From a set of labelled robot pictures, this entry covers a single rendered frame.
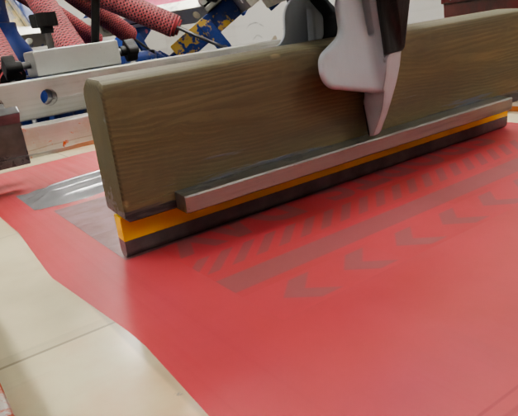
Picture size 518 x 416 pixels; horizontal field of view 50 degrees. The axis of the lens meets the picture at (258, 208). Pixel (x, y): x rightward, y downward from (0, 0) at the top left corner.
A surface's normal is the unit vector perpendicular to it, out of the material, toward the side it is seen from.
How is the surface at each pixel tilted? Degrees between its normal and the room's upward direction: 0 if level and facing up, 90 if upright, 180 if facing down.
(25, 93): 90
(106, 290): 0
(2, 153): 90
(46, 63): 90
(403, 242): 0
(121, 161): 94
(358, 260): 0
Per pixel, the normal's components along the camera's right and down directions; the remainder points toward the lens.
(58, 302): -0.14, -0.94
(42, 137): 0.57, 0.18
